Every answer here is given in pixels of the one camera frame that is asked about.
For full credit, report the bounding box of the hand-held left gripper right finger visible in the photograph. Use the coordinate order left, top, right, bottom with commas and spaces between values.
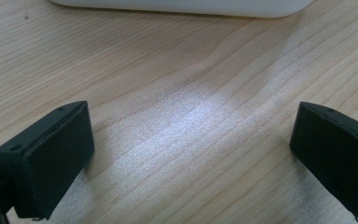
289, 101, 358, 219

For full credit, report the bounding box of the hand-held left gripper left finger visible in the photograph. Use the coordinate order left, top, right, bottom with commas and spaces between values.
0, 100, 96, 220

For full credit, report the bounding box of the white plastic storage bin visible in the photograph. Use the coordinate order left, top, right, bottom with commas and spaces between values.
48, 0, 316, 19

